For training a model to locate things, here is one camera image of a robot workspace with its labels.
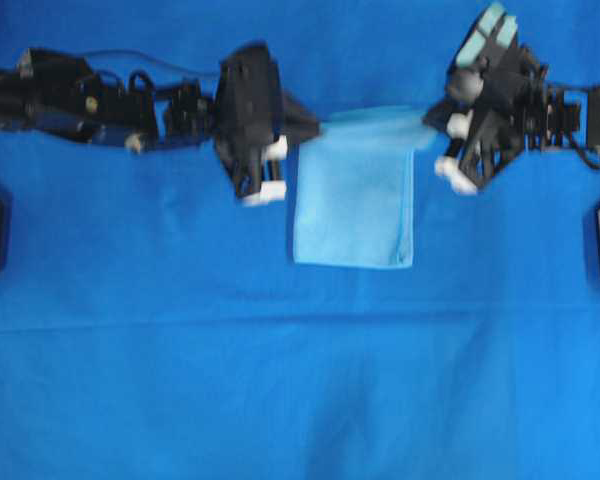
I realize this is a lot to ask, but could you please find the light blue towel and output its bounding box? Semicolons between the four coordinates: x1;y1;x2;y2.
292;106;435;270

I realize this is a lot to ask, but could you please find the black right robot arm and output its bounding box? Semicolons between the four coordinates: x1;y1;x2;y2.
422;46;600;195

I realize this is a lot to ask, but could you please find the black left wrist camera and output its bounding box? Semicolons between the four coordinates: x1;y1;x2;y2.
213;43;284;151

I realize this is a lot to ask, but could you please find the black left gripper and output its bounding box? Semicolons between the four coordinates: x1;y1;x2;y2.
162;82;320;206

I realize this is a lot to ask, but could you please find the blue table cloth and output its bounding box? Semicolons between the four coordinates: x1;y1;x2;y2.
0;0;600;480

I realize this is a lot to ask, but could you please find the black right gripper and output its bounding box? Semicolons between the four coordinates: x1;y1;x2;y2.
422;45;547;195

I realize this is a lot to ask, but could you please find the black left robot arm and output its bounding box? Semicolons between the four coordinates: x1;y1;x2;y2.
0;43;320;206

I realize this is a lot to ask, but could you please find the black left camera cable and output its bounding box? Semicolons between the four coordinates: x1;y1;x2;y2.
87;47;221;81

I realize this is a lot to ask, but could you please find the teal right wrist camera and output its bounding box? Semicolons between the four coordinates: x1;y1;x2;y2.
452;1;518;68

